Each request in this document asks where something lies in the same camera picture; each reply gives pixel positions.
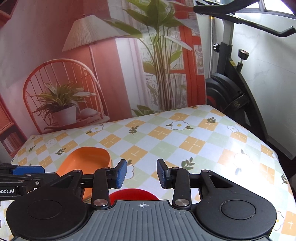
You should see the orange square plate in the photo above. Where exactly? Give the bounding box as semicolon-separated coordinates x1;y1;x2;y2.
56;146;113;202

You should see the red bowl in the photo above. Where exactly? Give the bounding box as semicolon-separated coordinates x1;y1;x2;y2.
110;188;158;205

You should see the printed room backdrop cloth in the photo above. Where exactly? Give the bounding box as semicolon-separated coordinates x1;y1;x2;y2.
1;1;205;163

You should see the black exercise bike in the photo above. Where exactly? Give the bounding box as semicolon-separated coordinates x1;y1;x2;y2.
193;0;296;160

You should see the checkered floral tablecloth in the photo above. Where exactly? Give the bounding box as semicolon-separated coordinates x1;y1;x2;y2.
12;105;295;240

